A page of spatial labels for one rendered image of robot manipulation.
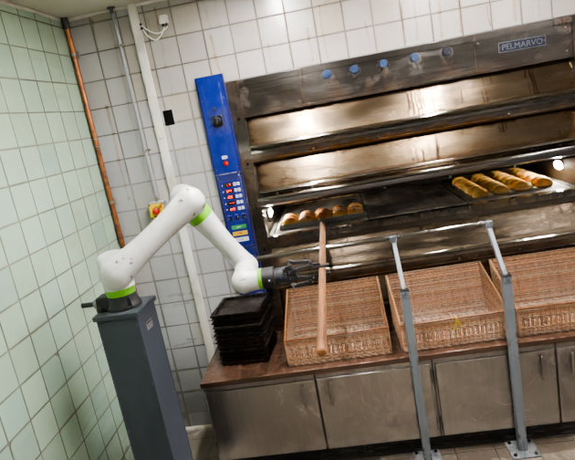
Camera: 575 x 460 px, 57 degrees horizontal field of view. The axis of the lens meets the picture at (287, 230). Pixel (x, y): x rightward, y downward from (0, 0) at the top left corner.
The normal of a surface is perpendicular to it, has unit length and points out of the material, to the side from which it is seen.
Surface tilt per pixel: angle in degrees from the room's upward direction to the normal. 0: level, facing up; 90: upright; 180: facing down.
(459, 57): 90
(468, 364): 91
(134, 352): 90
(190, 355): 90
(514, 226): 70
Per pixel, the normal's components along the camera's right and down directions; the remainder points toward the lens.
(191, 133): -0.07, 0.23
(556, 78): -0.13, -0.11
